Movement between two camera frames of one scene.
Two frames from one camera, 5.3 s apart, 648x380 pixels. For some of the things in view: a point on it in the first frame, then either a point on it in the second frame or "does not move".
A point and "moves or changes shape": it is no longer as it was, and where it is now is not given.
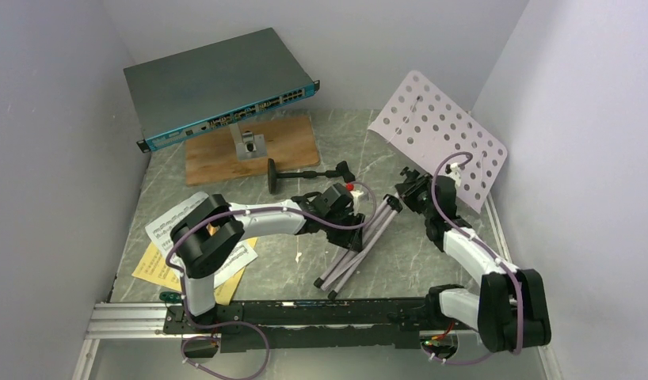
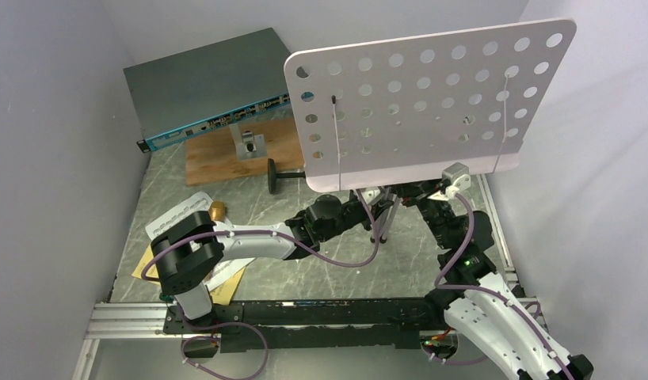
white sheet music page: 162,229 does not move
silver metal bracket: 249,146 does not move
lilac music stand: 432,132 moves or changes shape
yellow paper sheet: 153,269 does not move
